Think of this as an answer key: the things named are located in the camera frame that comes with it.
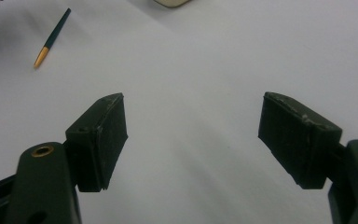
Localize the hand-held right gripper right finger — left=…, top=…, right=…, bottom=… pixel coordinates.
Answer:
left=257, top=91, right=343, bottom=190

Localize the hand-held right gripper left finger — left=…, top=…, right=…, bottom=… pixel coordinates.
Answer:
left=64, top=92, right=129, bottom=193

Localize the dark green pen gold tip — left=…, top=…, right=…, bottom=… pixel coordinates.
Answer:
left=33, top=7, right=72, bottom=69

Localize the beige pen holder cup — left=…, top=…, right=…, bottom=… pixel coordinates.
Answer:
left=153, top=0, right=194, bottom=8

